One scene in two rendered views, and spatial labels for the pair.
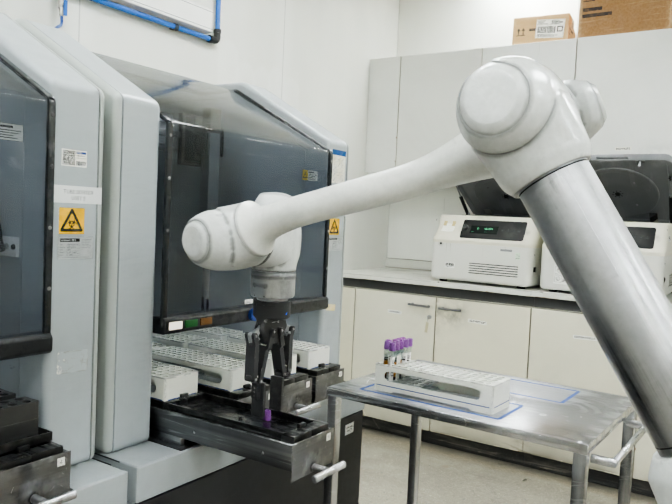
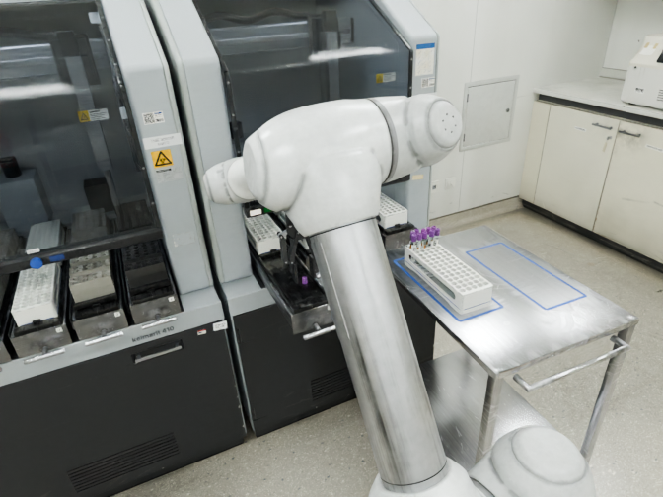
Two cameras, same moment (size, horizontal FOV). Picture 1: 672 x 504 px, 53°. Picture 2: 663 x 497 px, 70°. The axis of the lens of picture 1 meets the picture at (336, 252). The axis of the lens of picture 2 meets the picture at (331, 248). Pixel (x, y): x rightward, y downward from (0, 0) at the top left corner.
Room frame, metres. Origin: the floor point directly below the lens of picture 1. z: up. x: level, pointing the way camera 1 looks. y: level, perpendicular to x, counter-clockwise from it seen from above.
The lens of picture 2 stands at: (0.40, -0.61, 1.60)
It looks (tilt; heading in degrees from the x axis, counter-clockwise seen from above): 29 degrees down; 34
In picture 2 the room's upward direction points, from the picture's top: 3 degrees counter-clockwise
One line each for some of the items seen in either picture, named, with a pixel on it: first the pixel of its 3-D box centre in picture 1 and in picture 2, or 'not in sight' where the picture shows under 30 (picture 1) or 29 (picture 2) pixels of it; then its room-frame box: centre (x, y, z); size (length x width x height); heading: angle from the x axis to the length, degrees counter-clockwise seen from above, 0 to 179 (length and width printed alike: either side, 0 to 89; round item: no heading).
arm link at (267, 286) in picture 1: (272, 285); not in sight; (1.36, 0.12, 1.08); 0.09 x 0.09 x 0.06
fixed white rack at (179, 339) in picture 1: (158, 343); not in sight; (1.93, 0.50, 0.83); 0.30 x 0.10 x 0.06; 57
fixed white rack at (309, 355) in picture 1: (276, 351); (376, 206); (1.89, 0.15, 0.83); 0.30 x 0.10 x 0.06; 57
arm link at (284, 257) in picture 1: (271, 231); not in sight; (1.34, 0.13, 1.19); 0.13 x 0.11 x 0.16; 149
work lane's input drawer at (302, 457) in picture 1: (192, 416); (277, 264); (1.43, 0.29, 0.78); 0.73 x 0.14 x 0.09; 57
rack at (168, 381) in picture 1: (136, 377); (258, 229); (1.53, 0.44, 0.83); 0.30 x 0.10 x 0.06; 57
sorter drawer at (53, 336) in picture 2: not in sight; (48, 282); (0.98, 0.90, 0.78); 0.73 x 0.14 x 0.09; 57
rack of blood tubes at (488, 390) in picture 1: (440, 383); (444, 272); (1.53, -0.25, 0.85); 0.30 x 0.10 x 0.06; 55
